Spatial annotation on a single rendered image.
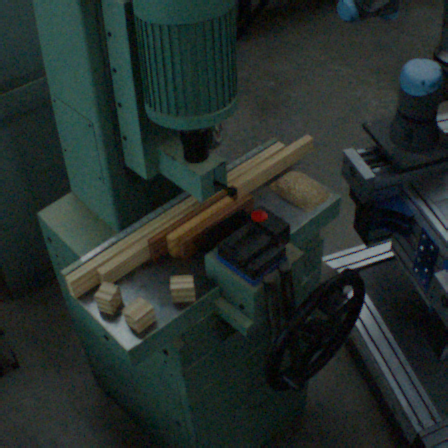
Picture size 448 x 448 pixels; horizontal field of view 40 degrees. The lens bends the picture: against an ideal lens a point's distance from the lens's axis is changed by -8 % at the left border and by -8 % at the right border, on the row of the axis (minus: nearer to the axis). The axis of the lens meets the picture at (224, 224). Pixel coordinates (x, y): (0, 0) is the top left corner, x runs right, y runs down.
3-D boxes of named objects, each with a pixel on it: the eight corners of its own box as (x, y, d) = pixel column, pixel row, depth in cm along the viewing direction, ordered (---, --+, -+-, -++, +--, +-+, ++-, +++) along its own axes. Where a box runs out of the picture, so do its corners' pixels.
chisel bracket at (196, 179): (202, 209, 133) (200, 176, 127) (159, 177, 140) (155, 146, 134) (230, 191, 136) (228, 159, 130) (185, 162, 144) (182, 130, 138)
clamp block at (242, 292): (252, 324, 126) (251, 294, 119) (205, 286, 133) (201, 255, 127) (304, 282, 133) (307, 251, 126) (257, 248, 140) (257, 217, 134)
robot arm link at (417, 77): (388, 104, 170) (391, 62, 161) (419, 91, 175) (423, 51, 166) (419, 125, 163) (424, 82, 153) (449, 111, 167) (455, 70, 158)
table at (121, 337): (162, 400, 117) (158, 383, 113) (71, 308, 134) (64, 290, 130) (371, 235, 145) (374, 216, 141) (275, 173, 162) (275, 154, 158)
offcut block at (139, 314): (138, 333, 121) (135, 320, 119) (125, 322, 123) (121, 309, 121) (156, 319, 124) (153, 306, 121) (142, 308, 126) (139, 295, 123)
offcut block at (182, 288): (172, 303, 126) (170, 288, 123) (172, 290, 129) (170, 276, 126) (195, 301, 126) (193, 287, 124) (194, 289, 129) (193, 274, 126)
